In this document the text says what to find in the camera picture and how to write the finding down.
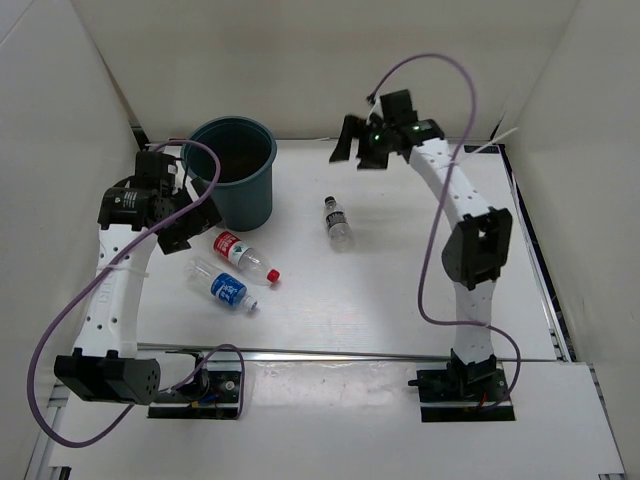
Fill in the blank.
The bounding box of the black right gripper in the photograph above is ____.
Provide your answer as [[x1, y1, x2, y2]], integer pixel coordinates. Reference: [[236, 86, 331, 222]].
[[329, 115, 395, 171]]

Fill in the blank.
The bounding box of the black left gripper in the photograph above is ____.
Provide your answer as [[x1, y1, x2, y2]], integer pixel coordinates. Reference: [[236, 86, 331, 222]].
[[158, 177, 225, 254]]

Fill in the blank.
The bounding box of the small black cap bottle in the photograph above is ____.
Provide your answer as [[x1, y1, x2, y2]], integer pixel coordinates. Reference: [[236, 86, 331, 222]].
[[323, 196, 353, 252]]

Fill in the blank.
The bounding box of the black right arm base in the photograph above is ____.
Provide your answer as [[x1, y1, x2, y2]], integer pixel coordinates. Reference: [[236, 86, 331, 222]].
[[407, 364, 516, 423]]

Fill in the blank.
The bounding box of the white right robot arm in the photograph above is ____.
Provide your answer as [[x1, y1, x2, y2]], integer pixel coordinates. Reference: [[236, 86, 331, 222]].
[[330, 115, 513, 400]]

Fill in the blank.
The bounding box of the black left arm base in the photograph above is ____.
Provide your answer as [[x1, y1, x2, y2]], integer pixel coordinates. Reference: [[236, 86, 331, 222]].
[[147, 344, 247, 420]]

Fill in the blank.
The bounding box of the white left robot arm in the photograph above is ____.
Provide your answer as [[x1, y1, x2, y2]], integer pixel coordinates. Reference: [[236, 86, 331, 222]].
[[54, 178, 221, 405]]

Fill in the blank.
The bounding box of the dark teal plastic bin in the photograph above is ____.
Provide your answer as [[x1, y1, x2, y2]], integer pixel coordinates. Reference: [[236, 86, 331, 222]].
[[190, 116, 277, 232]]

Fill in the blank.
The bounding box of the blue label clear bottle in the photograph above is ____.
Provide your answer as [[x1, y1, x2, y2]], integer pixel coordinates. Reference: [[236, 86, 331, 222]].
[[184, 257, 258, 312]]

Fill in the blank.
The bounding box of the red label clear bottle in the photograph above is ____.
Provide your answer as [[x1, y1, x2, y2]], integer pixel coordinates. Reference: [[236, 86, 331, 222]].
[[212, 229, 280, 286]]

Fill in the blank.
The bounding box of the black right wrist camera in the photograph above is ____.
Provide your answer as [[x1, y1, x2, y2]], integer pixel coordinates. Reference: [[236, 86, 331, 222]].
[[379, 89, 418, 126]]

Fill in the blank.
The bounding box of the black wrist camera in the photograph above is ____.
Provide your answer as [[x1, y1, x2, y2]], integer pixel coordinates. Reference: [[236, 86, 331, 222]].
[[379, 89, 418, 126], [130, 151, 177, 196]]

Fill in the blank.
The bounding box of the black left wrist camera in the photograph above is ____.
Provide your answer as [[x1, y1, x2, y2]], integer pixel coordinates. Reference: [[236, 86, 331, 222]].
[[130, 151, 177, 196]]

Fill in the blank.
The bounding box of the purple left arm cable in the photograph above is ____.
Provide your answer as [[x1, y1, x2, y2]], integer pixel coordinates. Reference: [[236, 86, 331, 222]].
[[27, 139, 246, 448]]

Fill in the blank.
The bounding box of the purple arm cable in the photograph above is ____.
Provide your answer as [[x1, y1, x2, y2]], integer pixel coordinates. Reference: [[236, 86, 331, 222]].
[[367, 52, 522, 412], [27, 139, 246, 448]]

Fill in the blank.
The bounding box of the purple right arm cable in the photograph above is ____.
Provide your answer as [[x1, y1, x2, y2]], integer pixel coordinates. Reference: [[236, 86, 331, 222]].
[[367, 52, 522, 412]]

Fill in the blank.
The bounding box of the aluminium table front rail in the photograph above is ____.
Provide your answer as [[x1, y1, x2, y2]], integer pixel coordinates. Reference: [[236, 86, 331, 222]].
[[134, 342, 571, 364]]

